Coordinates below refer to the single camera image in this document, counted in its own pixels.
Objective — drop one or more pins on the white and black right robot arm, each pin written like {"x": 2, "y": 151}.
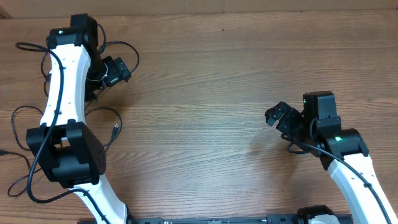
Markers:
{"x": 342, "y": 153}

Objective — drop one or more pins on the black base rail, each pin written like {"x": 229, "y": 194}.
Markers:
{"x": 270, "y": 219}

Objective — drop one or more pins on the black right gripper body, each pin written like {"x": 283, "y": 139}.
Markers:
{"x": 291, "y": 122}

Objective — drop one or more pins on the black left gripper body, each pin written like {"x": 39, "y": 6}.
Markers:
{"x": 115, "y": 72}

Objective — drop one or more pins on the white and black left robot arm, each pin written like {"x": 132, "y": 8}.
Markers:
{"x": 63, "y": 145}

